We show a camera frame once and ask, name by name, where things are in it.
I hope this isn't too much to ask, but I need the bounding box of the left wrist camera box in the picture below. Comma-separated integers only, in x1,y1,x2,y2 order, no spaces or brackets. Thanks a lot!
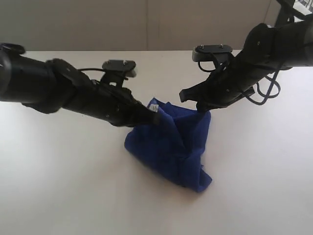
102,60,137,78

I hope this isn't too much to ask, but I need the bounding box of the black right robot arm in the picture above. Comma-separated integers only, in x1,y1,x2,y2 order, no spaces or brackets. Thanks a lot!
179,0,313,112

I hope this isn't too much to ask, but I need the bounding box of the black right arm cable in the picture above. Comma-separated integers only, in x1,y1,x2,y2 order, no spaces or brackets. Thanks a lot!
198,55,281,106

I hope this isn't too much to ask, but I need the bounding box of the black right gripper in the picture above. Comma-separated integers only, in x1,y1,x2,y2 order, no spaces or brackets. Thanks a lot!
179,23,281,112

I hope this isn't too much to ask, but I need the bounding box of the blue towel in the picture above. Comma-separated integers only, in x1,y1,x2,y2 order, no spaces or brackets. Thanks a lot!
124,98,212,193

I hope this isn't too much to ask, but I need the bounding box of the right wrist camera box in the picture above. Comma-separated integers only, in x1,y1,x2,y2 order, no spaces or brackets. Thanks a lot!
192,44,233,63

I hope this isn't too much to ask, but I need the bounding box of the dark window frame post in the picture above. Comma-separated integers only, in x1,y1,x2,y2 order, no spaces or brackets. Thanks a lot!
275,0,296,26

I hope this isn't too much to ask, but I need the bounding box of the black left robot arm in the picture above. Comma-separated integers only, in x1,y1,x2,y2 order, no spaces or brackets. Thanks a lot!
0,43,160,127

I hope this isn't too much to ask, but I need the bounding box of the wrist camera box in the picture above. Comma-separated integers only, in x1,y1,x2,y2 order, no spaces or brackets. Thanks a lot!
102,60,137,78
192,44,233,63

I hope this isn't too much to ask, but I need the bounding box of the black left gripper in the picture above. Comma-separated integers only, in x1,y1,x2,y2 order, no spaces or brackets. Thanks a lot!
48,59,161,126

